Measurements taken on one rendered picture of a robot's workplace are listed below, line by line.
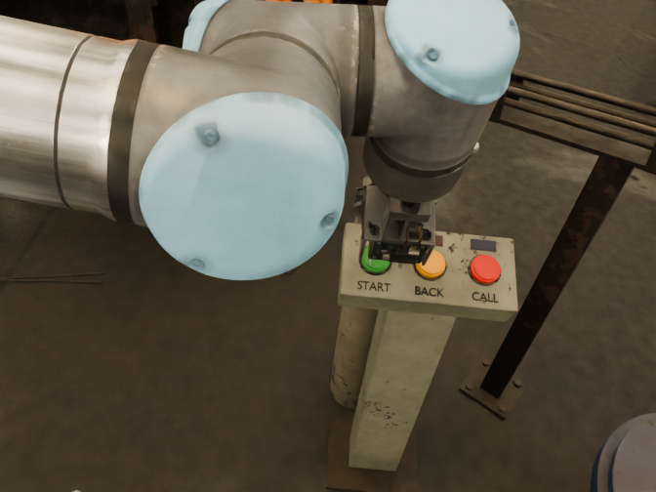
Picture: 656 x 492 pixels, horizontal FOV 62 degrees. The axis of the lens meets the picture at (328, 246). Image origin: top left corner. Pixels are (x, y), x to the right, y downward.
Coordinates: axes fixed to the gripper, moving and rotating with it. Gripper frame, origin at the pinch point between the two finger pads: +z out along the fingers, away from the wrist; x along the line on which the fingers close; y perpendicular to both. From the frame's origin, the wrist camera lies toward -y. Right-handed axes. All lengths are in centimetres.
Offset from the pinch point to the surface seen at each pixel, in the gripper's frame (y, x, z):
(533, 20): -211, 93, 148
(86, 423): 19, -55, 63
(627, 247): -49, 86, 89
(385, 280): 3.1, 1.3, 6.7
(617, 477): 24.5, 34.7, 16.2
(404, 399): 13.7, 8.8, 33.7
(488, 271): 0.8, 15.1, 5.7
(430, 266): 0.9, 7.3, 5.7
